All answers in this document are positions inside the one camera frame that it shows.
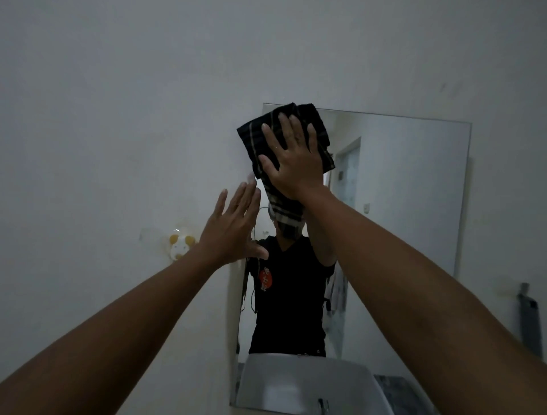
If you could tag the person's right hand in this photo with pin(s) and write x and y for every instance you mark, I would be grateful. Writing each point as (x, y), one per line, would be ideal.
(299, 166)

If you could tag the person's left hand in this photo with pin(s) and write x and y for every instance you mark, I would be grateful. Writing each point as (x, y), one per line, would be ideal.
(228, 237)

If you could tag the person's right thumb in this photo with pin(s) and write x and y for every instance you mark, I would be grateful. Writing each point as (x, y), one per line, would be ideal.
(268, 167)

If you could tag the person's right little finger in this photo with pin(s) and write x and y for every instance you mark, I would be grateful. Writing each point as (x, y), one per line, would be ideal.
(313, 137)

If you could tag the person's right middle finger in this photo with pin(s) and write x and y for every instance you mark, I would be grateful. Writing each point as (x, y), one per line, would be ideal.
(287, 130)

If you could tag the person's left middle finger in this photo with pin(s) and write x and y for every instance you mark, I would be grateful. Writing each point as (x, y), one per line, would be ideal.
(245, 199)

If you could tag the person's left thumb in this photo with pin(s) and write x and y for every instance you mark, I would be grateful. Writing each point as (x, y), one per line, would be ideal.
(258, 252)

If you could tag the person's left little finger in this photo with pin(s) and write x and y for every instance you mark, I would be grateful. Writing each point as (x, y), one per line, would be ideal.
(220, 204)

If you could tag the black plaid cloth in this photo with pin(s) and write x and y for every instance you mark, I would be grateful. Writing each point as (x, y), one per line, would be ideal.
(280, 213)

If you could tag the person's left forearm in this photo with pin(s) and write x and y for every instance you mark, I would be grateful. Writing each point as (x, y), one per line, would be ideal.
(111, 333)

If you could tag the person's right forearm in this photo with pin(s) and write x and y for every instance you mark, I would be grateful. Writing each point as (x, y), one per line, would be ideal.
(410, 290)

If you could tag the white yellow animal wall hook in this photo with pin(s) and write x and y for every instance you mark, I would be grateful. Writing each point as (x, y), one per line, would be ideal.
(179, 247)

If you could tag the frameless wall mirror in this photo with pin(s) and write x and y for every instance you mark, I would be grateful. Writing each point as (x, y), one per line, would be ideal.
(410, 192)

